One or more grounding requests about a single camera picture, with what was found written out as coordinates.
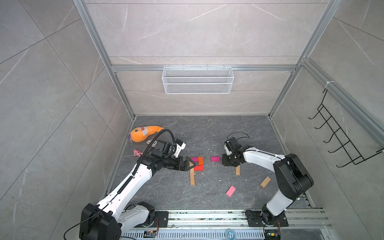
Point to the orange plush toy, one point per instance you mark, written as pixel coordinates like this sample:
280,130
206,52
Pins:
140,134

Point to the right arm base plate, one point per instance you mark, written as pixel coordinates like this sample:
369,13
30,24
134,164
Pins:
255,219

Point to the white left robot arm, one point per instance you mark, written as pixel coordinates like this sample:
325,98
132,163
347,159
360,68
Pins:
109,218

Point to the red block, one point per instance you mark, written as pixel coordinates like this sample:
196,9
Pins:
199,168

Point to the small pink toy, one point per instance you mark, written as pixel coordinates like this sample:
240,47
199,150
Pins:
137,153

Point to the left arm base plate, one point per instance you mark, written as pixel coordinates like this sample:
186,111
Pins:
157,219

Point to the black wire hook rack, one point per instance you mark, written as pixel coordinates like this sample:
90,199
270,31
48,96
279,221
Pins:
339,135

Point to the white wire basket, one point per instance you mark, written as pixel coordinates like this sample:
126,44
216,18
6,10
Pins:
197,80

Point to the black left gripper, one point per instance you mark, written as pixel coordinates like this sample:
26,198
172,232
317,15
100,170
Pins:
179,167

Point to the aluminium rail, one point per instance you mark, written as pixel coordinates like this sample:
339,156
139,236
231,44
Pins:
236,219

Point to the orange block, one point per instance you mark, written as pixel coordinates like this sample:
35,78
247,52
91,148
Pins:
200,161

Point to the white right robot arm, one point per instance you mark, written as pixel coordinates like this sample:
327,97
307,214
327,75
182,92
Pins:
292,177

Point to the pink block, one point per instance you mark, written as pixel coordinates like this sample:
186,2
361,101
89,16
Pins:
230,191

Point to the small printed packet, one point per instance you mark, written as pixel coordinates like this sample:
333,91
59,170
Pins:
152,143

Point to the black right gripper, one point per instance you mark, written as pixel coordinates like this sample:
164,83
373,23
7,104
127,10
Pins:
225,162

